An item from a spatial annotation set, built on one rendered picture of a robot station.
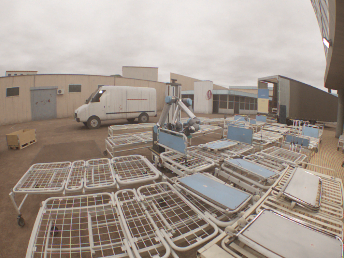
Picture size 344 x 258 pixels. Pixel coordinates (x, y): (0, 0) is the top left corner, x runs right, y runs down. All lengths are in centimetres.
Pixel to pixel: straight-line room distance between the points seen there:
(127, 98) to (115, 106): 95
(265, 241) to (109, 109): 880
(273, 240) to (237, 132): 302
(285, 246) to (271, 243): 10
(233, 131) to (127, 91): 721
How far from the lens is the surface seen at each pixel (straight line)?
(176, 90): 312
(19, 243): 216
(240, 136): 366
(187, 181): 158
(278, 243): 98
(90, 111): 867
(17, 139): 631
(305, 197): 152
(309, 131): 627
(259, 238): 96
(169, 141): 215
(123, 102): 927
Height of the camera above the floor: 136
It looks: 10 degrees down
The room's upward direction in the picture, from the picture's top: 1 degrees clockwise
